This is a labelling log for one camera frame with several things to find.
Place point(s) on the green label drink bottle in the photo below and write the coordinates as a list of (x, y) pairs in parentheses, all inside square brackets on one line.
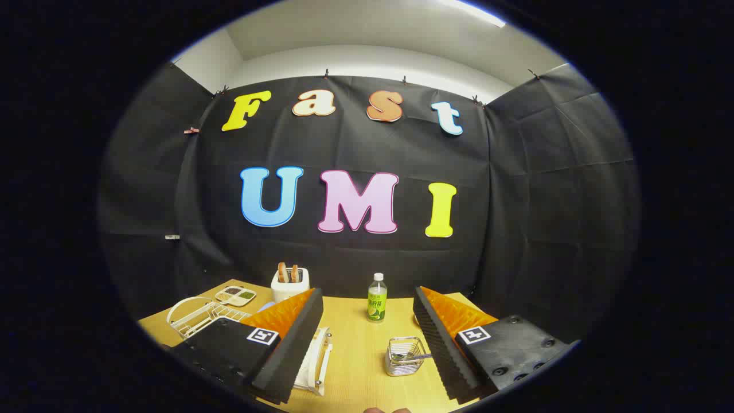
[(377, 304)]

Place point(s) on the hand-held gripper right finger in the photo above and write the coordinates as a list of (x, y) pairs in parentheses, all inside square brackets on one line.
[(441, 350)]

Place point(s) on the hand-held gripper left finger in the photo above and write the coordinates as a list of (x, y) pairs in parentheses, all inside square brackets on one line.
[(292, 350)]

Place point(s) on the black backdrop cloth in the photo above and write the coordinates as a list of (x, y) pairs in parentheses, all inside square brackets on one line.
[(516, 229)]

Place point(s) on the small divided seasoning tray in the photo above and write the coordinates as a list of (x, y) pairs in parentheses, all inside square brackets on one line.
[(235, 296)]

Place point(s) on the toasted bread slice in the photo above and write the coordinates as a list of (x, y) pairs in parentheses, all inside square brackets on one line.
[(295, 273), (282, 272)]

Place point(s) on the white toaster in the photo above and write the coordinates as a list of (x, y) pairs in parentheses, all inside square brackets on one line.
[(284, 291)]

